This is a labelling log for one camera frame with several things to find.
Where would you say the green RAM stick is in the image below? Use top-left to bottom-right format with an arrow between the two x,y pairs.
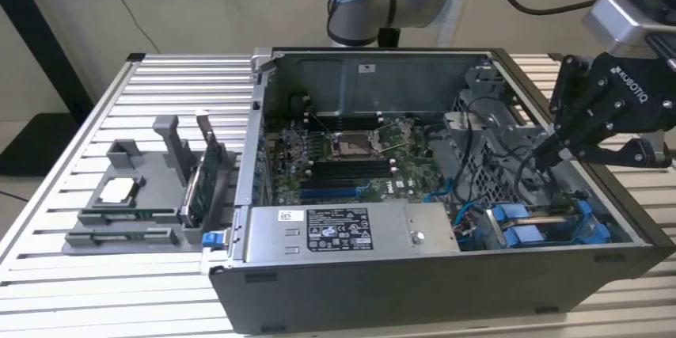
104,211 -> 160,222

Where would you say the grey parts rack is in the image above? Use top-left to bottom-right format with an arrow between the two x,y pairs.
61,115 -> 244,254

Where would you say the wire locking lever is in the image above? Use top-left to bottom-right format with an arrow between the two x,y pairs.
309,113 -> 335,136

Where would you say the silver power supply unit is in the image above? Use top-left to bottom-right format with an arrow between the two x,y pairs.
245,201 -> 460,264

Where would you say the green graphics card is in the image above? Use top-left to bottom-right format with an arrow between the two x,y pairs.
177,110 -> 227,229

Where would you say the grey perforated drive cage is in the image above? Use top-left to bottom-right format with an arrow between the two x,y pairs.
443,88 -> 537,205

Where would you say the white upright profile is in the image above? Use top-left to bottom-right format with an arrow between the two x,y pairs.
436,0 -> 476,48

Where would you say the green motherboard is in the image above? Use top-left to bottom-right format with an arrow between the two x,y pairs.
263,114 -> 449,207

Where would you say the blue expansion slot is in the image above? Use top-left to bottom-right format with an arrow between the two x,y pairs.
299,186 -> 371,201

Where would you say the silver CPU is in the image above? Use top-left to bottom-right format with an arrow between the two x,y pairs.
99,179 -> 141,203

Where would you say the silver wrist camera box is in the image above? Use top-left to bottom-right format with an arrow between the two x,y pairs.
581,0 -> 667,56

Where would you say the metal socket cover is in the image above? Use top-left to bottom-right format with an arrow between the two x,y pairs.
372,120 -> 416,147

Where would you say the black open PC case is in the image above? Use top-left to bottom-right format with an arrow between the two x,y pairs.
208,45 -> 676,335

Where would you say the black disk wire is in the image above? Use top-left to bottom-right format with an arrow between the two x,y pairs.
453,96 -> 577,207

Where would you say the black case fan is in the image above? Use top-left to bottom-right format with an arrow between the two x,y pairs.
287,92 -> 312,116

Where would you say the thin wall wire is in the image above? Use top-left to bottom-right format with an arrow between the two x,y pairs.
92,0 -> 160,55

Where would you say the black board slot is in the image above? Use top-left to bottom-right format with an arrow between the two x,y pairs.
315,160 -> 393,171
311,170 -> 393,182

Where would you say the black camera bracket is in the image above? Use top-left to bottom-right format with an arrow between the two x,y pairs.
572,135 -> 676,169

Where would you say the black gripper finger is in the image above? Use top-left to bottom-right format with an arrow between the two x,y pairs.
531,54 -> 592,168
552,109 -> 617,168

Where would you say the CPU socket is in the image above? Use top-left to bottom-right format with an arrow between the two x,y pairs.
329,131 -> 381,159

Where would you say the blue disk wire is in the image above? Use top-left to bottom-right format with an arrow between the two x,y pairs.
427,189 -> 492,246

